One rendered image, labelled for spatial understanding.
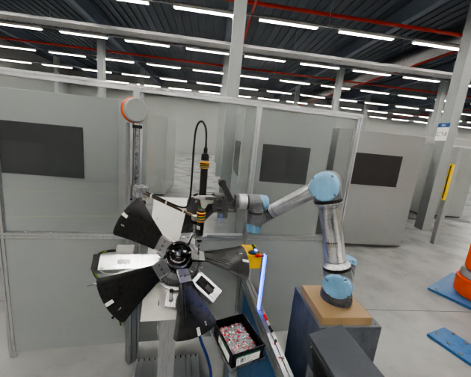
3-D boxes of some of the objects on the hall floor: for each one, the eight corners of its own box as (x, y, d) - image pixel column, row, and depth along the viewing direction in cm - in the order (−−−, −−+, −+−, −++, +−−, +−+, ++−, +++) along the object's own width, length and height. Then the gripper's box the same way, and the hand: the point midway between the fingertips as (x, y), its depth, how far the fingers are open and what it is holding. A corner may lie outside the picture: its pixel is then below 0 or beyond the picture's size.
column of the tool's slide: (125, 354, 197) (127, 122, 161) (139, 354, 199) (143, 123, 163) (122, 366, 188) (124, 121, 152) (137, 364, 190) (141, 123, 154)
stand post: (155, 421, 154) (161, 290, 136) (170, 419, 156) (177, 289, 138) (155, 429, 150) (160, 295, 132) (170, 427, 152) (177, 295, 133)
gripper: (238, 215, 116) (192, 213, 111) (234, 207, 127) (191, 206, 122) (240, 197, 114) (194, 194, 109) (235, 191, 125) (193, 188, 120)
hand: (196, 194), depth 115 cm, fingers closed on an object, 4 cm apart
